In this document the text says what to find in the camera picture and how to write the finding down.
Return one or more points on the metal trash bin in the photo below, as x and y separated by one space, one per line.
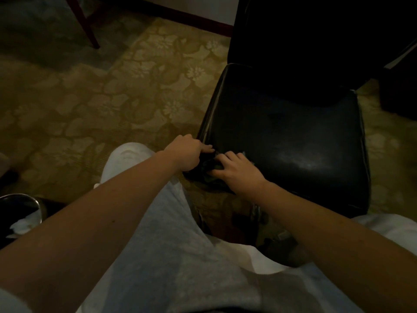
13 205

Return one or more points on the person's right forearm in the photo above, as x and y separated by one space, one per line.
342 241

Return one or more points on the dark red wooden table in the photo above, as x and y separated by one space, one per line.
89 32

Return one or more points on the white crumpled tissue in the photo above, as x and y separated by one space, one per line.
27 224

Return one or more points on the dark red baseboard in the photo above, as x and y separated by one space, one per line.
195 24

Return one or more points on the person's left hand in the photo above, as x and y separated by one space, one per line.
185 153

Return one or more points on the black leather chair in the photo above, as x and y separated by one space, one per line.
286 127

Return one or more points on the person's left forearm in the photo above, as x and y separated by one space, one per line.
81 224

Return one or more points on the person's right hand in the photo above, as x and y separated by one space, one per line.
241 176

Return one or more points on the green cleaning cloth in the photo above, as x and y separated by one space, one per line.
211 164

